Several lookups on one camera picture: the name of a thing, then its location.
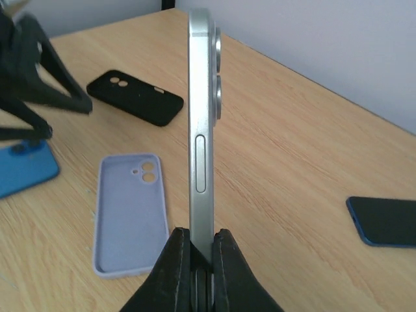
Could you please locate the black phone case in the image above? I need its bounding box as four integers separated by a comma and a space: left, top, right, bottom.
86, 70, 184, 127

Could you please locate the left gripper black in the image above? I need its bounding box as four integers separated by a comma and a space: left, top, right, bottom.
1, 1, 93, 141

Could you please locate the dark blue phone screen up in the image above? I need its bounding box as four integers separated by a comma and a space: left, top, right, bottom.
346, 196, 415, 248

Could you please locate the lilac phone case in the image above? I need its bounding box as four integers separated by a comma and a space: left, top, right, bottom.
92, 153, 170, 279

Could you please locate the black aluminium frame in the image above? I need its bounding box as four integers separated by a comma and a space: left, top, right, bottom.
161, 0, 176, 10

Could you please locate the blue phone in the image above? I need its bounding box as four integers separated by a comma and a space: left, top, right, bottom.
1, 140, 60, 198

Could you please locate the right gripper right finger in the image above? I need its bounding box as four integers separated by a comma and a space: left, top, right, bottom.
213, 229, 283, 312

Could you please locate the silver white phone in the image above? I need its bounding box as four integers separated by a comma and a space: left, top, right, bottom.
188, 8, 222, 261

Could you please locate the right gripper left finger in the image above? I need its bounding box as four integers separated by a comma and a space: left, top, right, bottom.
120, 227, 192, 312

